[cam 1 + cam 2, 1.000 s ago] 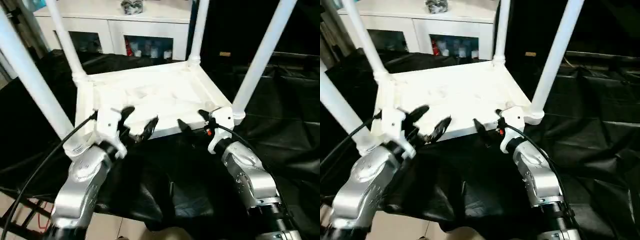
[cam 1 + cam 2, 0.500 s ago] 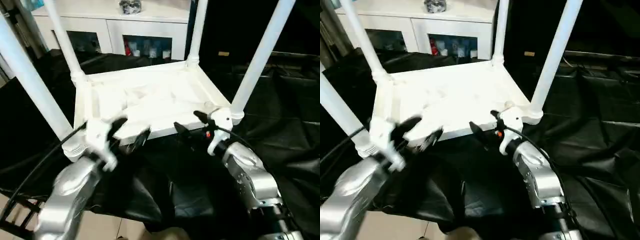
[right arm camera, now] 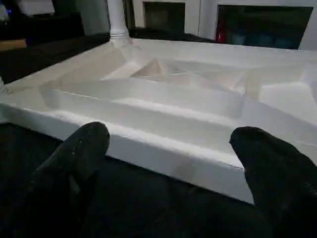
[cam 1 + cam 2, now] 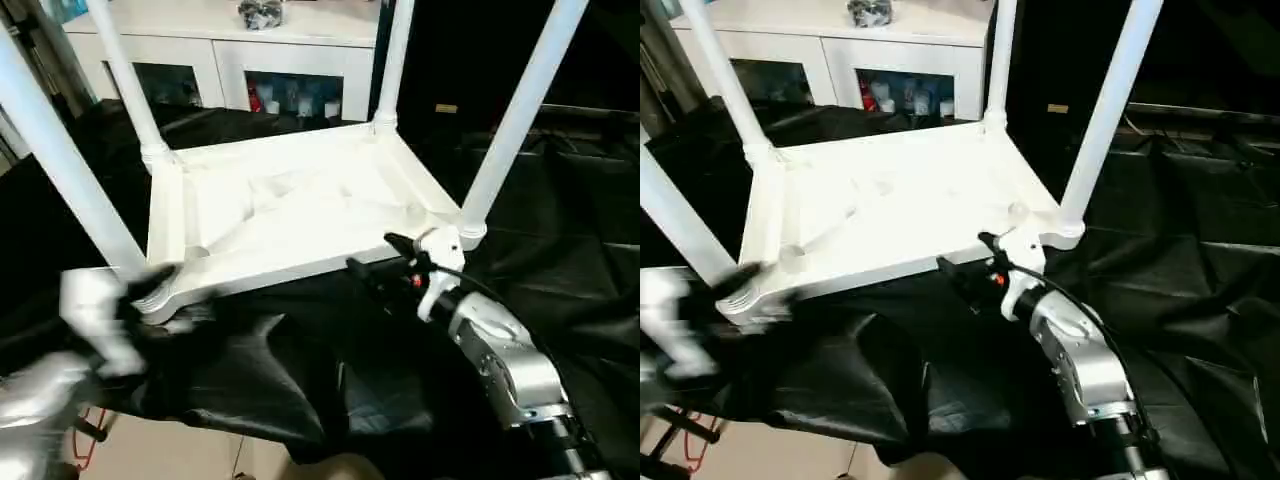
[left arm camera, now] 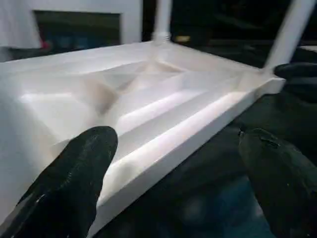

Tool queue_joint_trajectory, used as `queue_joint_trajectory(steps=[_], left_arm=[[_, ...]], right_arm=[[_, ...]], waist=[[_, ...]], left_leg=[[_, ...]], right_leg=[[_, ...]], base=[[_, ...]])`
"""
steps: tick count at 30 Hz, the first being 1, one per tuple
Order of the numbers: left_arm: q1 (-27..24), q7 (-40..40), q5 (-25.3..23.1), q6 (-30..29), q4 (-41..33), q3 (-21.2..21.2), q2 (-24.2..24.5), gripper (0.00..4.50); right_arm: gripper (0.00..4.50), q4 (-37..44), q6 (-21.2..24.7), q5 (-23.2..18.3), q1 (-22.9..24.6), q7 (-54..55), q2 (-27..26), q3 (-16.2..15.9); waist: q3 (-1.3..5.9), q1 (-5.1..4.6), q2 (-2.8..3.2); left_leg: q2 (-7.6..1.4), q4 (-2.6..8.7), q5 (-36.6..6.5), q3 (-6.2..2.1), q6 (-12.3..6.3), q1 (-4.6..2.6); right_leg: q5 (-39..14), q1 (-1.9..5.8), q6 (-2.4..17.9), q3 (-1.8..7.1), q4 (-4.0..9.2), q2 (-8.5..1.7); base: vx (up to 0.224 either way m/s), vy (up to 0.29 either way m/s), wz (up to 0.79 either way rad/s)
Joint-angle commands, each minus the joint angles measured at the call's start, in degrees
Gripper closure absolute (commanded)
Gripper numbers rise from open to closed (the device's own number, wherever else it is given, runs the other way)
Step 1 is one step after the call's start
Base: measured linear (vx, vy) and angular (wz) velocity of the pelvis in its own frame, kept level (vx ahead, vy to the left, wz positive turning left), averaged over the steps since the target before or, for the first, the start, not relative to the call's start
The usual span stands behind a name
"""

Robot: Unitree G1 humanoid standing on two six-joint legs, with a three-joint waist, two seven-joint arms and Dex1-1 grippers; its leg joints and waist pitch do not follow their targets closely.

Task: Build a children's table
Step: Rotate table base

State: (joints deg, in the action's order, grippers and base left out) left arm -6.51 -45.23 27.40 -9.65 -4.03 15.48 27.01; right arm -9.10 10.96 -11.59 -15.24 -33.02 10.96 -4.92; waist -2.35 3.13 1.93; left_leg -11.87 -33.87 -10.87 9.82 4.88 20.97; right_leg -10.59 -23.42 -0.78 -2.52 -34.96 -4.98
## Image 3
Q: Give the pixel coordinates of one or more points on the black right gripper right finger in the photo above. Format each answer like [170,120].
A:
[287,188]

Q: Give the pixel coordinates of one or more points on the black work mat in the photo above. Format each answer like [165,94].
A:
[158,208]

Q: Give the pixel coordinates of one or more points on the red bottle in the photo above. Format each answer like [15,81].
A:
[221,30]

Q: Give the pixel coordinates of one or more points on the white cabinet with glass doors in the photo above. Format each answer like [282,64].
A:
[198,15]

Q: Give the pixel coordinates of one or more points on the white plastic table leg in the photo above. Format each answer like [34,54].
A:
[118,20]

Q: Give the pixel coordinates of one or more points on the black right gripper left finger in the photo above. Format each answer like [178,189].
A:
[54,193]

